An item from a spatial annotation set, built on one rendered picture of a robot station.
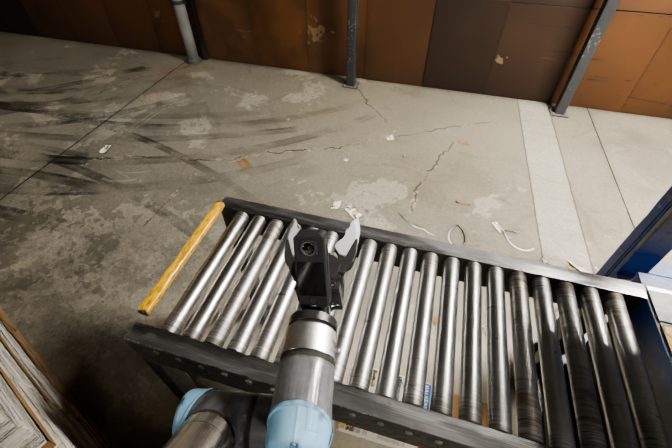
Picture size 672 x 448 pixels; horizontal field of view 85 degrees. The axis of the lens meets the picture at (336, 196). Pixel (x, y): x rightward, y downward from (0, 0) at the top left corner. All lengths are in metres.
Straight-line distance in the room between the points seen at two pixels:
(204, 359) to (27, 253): 1.91
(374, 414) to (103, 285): 1.77
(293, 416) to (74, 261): 2.21
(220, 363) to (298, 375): 0.55
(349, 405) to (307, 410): 0.48
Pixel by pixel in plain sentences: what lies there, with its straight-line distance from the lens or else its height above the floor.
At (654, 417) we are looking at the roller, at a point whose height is 0.80.
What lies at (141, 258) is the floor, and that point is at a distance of 2.41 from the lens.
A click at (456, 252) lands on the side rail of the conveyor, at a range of 1.22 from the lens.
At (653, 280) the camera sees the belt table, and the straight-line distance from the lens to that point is 1.45.
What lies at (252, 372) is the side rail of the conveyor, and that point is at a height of 0.80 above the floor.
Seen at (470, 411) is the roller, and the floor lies 0.80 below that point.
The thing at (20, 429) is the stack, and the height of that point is 0.76.
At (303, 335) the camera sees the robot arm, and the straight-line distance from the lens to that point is 0.52.
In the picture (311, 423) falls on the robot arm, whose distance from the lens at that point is 0.49.
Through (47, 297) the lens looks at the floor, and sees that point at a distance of 2.51.
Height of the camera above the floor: 1.72
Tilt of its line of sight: 44 degrees down
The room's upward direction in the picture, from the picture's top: straight up
